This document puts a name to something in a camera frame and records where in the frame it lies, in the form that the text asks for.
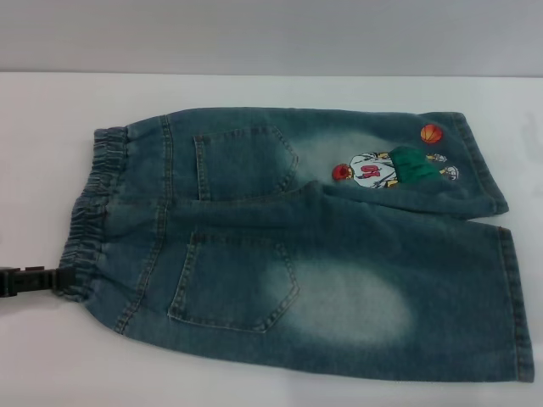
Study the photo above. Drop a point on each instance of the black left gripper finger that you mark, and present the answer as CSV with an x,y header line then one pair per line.
x,y
42,282

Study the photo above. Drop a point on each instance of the blue denim shorts with cartoon print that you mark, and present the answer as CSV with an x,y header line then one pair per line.
x,y
297,237

